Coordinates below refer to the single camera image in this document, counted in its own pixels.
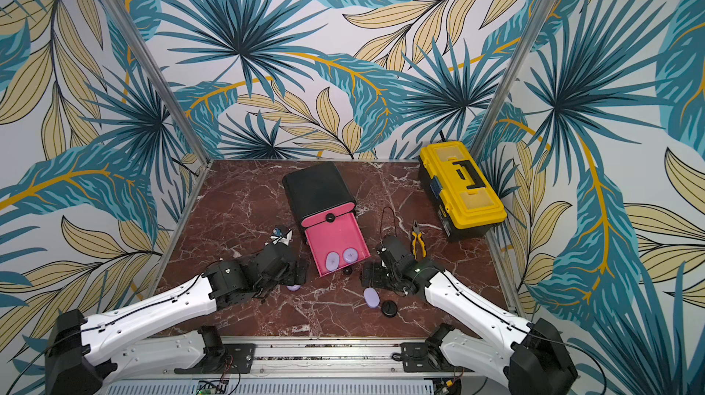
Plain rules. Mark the yellow black toolbox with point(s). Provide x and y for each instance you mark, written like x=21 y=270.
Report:
x=464 y=201

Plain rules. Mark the yellow handled pliers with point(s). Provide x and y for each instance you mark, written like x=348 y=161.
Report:
x=418 y=245

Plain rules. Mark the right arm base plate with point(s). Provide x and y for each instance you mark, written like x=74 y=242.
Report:
x=422 y=358

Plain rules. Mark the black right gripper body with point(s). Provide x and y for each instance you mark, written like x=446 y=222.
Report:
x=372 y=276

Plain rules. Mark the purple oval earphone case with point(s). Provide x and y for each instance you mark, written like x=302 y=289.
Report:
x=332 y=261
x=372 y=298

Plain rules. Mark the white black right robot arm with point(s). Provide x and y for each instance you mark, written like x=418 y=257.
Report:
x=522 y=356

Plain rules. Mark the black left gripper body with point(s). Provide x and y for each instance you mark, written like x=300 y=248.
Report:
x=288 y=277

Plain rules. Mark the pink top drawer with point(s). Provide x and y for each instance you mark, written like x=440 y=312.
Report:
x=329 y=215

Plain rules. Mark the black pink drawer cabinet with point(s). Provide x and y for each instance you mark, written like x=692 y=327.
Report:
x=314 y=189

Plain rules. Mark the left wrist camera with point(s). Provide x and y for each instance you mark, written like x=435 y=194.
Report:
x=281 y=235

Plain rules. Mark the black round earphone case front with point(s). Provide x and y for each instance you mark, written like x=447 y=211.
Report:
x=389 y=309

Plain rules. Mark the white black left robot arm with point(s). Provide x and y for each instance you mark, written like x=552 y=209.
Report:
x=87 y=352

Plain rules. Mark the aluminium front rail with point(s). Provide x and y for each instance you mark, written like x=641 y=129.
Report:
x=274 y=357

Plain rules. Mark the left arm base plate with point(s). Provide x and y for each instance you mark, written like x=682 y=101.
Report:
x=237 y=358

